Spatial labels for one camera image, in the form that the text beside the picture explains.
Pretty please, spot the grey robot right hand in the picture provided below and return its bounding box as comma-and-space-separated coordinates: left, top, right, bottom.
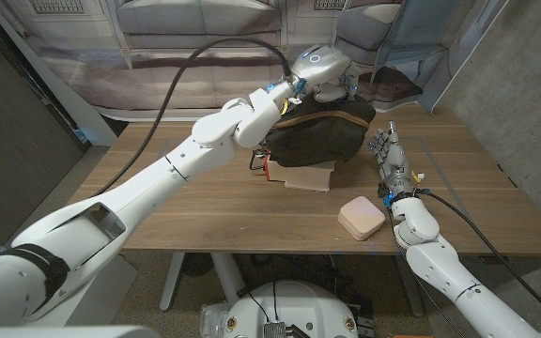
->
367, 120, 416, 197

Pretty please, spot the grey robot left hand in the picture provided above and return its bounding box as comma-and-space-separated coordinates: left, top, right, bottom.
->
291, 44, 361, 103

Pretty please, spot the black backpack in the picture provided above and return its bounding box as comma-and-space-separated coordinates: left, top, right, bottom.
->
264, 96, 378, 169

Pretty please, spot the pink jewelry box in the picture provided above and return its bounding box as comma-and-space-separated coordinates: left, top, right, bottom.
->
337, 195, 387, 242

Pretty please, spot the light wooden box with slot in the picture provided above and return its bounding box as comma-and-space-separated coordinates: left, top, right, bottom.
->
270, 159, 336, 192

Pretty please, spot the wooden drawer with red front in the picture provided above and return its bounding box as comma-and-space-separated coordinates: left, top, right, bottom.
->
249, 148, 272, 182

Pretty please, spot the printed living room backdrop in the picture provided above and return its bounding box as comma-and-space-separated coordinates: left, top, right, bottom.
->
0, 0, 511, 121

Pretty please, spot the grey table leg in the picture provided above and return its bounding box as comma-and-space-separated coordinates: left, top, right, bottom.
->
399, 276, 425, 318

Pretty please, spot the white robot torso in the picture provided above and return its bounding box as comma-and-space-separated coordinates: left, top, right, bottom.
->
223, 280, 360, 338

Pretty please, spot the white table leg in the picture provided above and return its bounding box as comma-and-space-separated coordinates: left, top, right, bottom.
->
159, 252, 187, 314
210, 252, 247, 307

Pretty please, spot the clear plastic container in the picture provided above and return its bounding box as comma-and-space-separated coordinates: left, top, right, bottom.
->
199, 302, 230, 337

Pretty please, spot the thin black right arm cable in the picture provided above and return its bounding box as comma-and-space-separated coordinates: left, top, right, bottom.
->
386, 210, 467, 338

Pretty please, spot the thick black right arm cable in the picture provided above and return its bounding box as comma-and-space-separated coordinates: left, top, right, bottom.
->
415, 187, 541, 326

